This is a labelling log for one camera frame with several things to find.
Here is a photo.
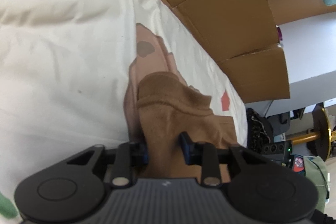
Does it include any brown printed t-shirt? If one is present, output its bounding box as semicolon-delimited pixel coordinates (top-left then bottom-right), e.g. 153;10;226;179
137;72;237;179

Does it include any black folded garment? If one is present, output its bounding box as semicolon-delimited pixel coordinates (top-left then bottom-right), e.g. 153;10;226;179
246;108;274;153

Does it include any black electronic device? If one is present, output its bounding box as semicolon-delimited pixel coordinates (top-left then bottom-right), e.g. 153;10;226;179
261;140;292;165

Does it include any teal patterned garment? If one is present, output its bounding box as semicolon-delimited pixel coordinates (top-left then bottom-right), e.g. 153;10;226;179
289;155;306;176

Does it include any gold barbell weight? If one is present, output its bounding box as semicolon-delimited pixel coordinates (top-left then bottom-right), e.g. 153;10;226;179
287;103;335;161

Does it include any cream bear print blanket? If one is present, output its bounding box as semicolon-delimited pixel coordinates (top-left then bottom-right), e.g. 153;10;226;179
0;0;249;219

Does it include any purple white detergent bag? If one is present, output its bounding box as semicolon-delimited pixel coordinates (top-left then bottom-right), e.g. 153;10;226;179
276;26;283;48

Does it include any flattened brown cardboard box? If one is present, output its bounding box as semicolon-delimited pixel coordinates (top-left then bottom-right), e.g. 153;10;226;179
161;0;290;103

